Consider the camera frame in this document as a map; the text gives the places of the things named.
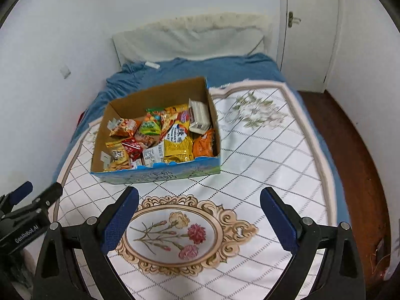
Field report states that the brown snack packet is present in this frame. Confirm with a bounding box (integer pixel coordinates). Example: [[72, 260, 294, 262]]
[[134, 134, 160, 148]]

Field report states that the white pillow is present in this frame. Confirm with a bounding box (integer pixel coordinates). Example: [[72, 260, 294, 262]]
[[112, 12, 271, 68]]

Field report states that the white boxed snack pack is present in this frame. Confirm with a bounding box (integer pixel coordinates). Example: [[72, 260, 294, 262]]
[[188, 99, 211, 135]]

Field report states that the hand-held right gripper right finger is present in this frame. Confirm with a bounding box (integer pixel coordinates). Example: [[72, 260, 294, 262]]
[[260, 187, 366, 300]]

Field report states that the yellow-edged peanut snack packet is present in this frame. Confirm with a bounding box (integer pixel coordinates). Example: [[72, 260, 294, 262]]
[[104, 142, 132, 172]]

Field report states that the plain orange snack packet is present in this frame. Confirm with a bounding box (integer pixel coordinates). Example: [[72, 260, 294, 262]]
[[192, 129, 217, 158]]

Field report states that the small red snack packet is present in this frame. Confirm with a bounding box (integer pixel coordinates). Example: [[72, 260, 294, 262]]
[[121, 137, 144, 160]]

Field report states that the yellow snack packet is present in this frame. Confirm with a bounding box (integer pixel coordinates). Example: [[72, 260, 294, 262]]
[[163, 137, 194, 165]]

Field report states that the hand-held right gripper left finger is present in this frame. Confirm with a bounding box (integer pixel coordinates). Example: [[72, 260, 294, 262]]
[[33, 186, 140, 300]]

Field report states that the green snack packet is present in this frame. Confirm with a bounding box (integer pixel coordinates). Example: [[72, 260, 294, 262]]
[[137, 119, 163, 136]]

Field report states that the orange packet with white end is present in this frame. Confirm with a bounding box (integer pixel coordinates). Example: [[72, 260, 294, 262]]
[[109, 118, 140, 138]]

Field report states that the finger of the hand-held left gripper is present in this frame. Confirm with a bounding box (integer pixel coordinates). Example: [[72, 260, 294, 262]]
[[31, 182, 63, 213], [8, 181, 34, 207]]

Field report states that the white door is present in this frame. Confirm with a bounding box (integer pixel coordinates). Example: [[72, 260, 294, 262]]
[[279, 0, 340, 93]]

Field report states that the blue bed sheet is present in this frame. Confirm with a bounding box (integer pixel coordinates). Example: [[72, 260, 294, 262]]
[[51, 53, 351, 226]]

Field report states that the orange patterned snack packet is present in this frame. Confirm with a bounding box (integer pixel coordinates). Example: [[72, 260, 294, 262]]
[[161, 105, 190, 132]]

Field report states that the blue printed cardboard box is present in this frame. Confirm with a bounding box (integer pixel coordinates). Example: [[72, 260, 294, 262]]
[[90, 76, 222, 185]]

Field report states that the white and blue snack packet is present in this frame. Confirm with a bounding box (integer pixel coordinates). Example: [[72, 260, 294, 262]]
[[161, 123, 193, 143]]

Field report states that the printed floral blanket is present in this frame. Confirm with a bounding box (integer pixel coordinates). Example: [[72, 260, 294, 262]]
[[56, 79, 340, 300]]

